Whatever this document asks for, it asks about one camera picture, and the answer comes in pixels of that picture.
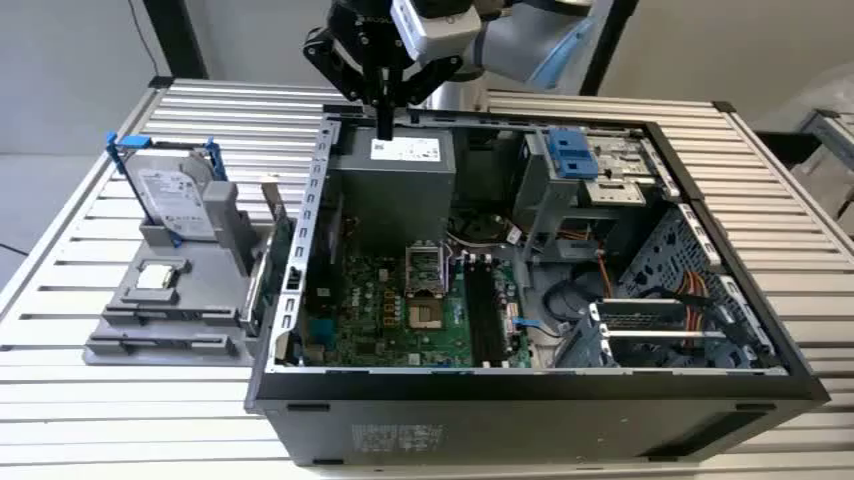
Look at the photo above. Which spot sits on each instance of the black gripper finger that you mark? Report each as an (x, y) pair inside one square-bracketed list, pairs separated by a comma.
[(334, 65), (427, 77)]

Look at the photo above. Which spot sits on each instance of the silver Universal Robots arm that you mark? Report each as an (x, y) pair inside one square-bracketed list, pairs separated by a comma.
[(514, 45)]

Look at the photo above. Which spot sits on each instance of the black RAM slot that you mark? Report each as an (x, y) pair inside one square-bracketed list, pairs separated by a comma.
[(476, 310), (495, 310)]

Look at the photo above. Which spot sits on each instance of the grey power supply unit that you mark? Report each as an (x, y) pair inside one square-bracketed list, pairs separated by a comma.
[(394, 200)]

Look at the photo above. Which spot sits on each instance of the blue plastic drive latch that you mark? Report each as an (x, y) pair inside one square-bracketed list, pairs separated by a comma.
[(571, 150)]

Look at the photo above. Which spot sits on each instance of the black cooler fan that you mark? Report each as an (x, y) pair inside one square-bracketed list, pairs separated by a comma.
[(480, 227)]

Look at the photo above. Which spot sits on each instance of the green graphics card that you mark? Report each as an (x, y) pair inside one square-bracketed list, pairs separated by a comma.
[(283, 235)]

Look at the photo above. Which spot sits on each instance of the hard disk in blue carrier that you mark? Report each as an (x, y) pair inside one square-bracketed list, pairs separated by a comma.
[(170, 195)]

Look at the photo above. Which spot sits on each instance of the silver drive bay cage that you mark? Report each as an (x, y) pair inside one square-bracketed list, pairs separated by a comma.
[(614, 192)]

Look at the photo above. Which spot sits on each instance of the thin locking lever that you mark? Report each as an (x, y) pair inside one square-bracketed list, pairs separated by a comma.
[(444, 275)]

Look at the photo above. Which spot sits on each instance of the CPU socket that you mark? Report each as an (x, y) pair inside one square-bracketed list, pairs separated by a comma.
[(427, 314)]

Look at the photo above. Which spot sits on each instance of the grey parts rack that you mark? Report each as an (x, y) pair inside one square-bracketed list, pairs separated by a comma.
[(200, 280)]

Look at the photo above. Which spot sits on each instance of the green motherboard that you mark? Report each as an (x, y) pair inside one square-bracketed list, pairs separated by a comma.
[(374, 325)]

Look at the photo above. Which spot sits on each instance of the silver CPU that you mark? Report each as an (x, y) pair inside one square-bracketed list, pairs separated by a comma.
[(154, 277)]

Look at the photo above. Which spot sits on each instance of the blue expansion slot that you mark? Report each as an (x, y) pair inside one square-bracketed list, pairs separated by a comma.
[(322, 332)]

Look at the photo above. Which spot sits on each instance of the perforated metal disk bay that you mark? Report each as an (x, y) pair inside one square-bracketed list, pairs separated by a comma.
[(641, 320)]

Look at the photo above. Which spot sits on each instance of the clear plastic wrap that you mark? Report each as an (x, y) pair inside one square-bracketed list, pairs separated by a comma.
[(821, 90)]

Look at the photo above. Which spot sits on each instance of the black open PC case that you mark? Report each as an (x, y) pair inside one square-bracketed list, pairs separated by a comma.
[(467, 430)]

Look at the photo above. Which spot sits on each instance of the black frame post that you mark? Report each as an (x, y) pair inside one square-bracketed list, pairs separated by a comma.
[(610, 50), (176, 40)]

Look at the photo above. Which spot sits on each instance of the aluminium frame shelf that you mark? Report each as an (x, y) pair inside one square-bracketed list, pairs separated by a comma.
[(830, 122)]

